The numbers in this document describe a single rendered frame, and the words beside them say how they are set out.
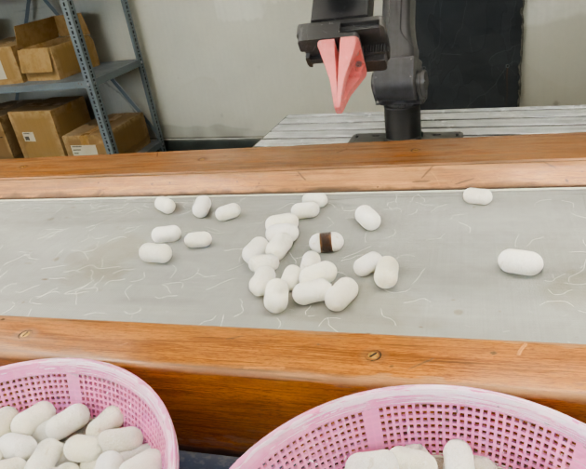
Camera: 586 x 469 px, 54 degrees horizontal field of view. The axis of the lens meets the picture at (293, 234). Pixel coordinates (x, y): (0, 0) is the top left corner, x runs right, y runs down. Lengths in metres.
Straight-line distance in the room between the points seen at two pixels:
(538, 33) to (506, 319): 2.18
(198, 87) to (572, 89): 1.72
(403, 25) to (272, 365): 0.69
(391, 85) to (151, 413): 0.70
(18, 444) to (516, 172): 0.57
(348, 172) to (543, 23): 1.94
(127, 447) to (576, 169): 0.55
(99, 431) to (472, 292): 0.32
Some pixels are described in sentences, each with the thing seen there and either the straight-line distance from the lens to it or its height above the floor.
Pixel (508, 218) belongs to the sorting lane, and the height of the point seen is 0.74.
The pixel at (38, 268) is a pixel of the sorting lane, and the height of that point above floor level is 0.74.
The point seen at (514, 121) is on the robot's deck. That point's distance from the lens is 1.16.
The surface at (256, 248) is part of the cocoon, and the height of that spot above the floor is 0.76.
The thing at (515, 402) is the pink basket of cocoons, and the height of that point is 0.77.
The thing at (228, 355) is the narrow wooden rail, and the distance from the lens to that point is 0.45.
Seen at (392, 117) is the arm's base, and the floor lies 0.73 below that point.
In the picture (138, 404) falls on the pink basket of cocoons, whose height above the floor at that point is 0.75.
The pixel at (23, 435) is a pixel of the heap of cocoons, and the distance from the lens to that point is 0.49.
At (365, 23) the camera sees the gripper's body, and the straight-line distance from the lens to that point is 0.70.
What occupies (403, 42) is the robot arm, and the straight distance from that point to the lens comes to 0.99.
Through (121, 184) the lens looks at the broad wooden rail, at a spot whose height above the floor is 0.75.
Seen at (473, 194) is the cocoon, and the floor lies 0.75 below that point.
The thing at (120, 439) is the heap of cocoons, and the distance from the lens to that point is 0.45.
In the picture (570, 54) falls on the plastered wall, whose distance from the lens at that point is 2.64.
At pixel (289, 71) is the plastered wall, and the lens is 2.84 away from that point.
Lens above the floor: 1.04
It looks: 28 degrees down
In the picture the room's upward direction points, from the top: 9 degrees counter-clockwise
